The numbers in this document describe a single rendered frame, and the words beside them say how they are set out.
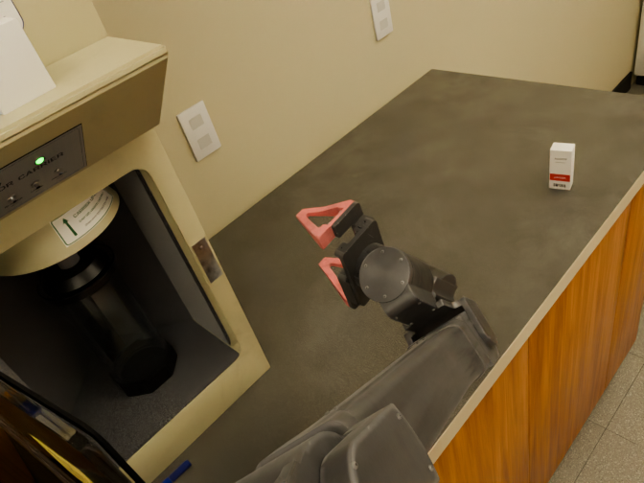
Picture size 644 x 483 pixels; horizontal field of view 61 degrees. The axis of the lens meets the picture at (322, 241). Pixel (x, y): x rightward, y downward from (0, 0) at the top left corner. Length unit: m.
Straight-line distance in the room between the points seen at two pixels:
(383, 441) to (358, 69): 1.36
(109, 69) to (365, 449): 0.40
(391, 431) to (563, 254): 0.82
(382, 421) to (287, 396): 0.65
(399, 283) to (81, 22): 0.41
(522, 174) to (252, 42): 0.65
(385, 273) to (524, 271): 0.50
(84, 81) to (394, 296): 0.34
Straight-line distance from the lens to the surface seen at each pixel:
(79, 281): 0.77
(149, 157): 0.68
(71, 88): 0.52
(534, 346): 1.11
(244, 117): 1.29
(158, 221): 0.76
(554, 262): 1.03
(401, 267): 0.53
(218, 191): 1.29
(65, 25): 0.63
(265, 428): 0.88
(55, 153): 0.55
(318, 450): 0.23
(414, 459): 0.26
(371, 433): 0.24
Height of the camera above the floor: 1.65
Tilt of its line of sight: 38 degrees down
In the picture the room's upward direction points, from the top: 18 degrees counter-clockwise
